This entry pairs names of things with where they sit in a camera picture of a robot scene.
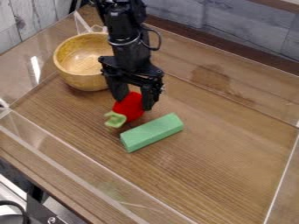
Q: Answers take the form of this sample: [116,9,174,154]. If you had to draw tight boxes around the green rectangular block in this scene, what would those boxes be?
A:
[120,113,183,153]

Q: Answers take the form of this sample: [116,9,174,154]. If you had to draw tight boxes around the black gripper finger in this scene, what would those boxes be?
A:
[140,84,163,111]
[107,77,128,102]

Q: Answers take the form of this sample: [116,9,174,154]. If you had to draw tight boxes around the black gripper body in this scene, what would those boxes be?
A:
[98,38,164,89]

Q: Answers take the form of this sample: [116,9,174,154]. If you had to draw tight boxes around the red toy fruit green stem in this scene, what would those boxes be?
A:
[104,92,144,129]

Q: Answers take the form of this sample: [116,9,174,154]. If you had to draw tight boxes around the black metal table bracket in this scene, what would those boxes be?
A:
[27,185,60,224]

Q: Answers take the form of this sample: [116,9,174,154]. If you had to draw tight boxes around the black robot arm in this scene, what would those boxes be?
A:
[96,0,164,111]

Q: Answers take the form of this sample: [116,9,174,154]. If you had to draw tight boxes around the clear acrylic enclosure walls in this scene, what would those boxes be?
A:
[0,8,299,224]

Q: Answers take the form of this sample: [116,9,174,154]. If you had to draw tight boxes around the black cable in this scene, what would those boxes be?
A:
[0,200,30,224]

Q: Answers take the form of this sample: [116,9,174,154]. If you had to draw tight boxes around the wooden bowl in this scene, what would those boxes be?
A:
[52,32,112,92]

